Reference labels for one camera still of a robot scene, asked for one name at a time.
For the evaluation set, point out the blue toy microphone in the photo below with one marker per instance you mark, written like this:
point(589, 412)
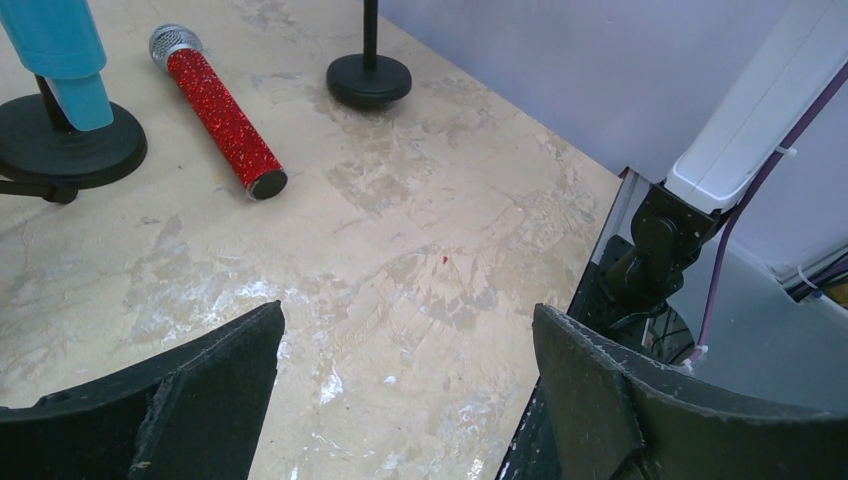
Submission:
point(58, 41)

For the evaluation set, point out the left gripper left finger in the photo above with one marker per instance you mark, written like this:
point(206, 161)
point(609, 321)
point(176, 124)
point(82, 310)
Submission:
point(193, 412)

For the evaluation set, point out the black round-base mic stand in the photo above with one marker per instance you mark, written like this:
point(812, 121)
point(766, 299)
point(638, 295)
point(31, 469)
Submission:
point(368, 80)

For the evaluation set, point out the tall black mic stand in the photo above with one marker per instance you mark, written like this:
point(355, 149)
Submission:
point(44, 156)

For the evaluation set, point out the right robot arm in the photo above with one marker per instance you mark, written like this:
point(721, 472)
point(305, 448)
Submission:
point(796, 71)

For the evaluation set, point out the red glitter microphone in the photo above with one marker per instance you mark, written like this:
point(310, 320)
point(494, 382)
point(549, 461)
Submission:
point(179, 51)

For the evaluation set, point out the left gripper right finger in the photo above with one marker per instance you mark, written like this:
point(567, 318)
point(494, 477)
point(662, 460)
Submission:
point(695, 430)

